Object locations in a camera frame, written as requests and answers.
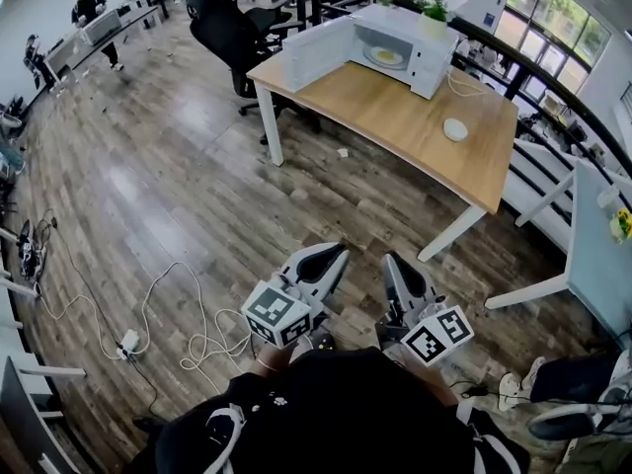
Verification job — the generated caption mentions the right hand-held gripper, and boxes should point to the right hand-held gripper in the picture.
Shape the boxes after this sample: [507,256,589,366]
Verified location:
[375,252,475,367]

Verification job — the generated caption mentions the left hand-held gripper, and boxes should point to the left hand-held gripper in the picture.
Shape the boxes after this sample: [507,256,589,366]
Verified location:
[240,242,351,350]

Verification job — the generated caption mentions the white plate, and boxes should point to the white plate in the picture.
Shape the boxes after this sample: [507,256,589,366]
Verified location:
[368,45,407,68]

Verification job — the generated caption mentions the white microwave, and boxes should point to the white microwave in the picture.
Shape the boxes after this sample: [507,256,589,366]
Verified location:
[280,3,460,101]

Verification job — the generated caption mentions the person's right forearm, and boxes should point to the person's right forearm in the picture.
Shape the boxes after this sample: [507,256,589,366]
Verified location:
[394,357,461,409]

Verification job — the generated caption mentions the person's left forearm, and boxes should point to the person's left forearm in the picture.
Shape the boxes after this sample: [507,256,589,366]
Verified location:
[254,344,303,379]

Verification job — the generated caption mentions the person's black clothing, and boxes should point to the person's black clothing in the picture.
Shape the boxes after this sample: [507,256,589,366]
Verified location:
[132,346,532,474]

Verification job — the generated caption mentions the small white round lid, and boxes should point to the small white round lid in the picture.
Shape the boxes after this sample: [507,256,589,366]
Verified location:
[442,118,469,143]

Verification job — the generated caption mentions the wooden table white legs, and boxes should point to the wooden table white legs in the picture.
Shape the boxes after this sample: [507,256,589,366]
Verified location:
[246,51,519,264]

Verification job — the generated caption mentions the light blue table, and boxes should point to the light blue table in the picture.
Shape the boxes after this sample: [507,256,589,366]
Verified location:
[484,158,632,350]

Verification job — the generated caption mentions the white power strip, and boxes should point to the white power strip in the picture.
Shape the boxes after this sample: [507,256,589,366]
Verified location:
[117,328,141,361]

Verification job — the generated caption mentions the yellow flowers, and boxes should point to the yellow flowers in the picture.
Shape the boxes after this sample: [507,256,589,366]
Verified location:
[609,207,632,244]

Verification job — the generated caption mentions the black curved railing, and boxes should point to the black curved railing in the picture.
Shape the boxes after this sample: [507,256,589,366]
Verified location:
[290,0,632,180]

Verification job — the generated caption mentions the cream pot flower plant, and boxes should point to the cream pot flower plant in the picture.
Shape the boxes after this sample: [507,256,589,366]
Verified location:
[417,0,450,40]

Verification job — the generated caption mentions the black floor device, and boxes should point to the black floor device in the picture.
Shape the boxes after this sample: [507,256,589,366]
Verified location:
[17,218,49,283]

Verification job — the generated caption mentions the large glass window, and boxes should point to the large glass window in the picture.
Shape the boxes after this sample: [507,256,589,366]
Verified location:
[493,0,613,93]

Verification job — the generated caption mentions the long white desk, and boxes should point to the long white desk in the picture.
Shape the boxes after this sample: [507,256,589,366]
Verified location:
[42,5,160,89]

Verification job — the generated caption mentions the white floor cable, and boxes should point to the white floor cable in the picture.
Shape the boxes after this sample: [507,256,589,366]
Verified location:
[37,262,254,395]

